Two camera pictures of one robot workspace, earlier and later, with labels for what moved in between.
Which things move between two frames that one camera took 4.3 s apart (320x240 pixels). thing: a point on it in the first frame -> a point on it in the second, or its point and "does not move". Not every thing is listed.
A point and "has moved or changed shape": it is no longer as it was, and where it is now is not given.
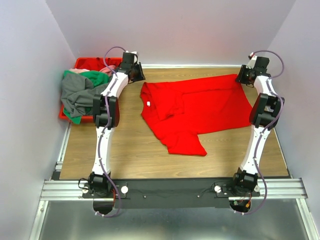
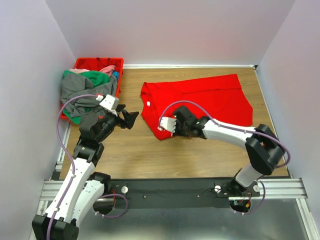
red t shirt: x=177 y=111 has moved or changed shape
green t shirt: x=98 y=78 does not move
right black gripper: x=239 y=78 -> x=176 y=133
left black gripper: x=141 y=76 -> x=131 y=119
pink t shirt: x=108 y=69 does not move
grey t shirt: x=77 y=94 does not move
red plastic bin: x=91 y=63 does not move
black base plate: x=167 y=193 does not move
